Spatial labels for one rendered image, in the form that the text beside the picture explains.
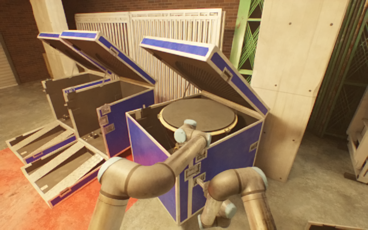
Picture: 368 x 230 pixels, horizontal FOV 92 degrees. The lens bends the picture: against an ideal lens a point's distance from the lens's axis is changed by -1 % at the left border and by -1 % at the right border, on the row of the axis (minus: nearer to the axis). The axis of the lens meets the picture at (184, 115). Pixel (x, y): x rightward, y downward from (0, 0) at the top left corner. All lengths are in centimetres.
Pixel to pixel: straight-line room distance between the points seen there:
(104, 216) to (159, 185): 22
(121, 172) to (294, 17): 196
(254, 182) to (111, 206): 61
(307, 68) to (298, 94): 28
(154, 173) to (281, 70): 182
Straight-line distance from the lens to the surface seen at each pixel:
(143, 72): 276
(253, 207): 94
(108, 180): 73
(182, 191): 168
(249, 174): 95
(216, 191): 95
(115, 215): 76
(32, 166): 339
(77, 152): 325
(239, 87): 157
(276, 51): 219
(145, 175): 67
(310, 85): 224
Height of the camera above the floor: 189
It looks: 27 degrees down
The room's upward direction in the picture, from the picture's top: straight up
